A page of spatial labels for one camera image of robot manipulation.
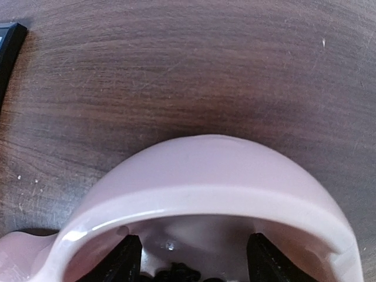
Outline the pink double pet bowl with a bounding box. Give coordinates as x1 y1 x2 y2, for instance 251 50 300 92
1 135 364 281

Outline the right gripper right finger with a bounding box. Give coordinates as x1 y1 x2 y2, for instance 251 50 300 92
246 233 303 281

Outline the pile of black chess pieces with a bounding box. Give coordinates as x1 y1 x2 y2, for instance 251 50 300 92
138 263 224 282

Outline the black and white chessboard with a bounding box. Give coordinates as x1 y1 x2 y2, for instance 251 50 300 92
0 22 28 106

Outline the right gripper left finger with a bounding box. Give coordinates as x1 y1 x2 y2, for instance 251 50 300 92
95 235 142 281

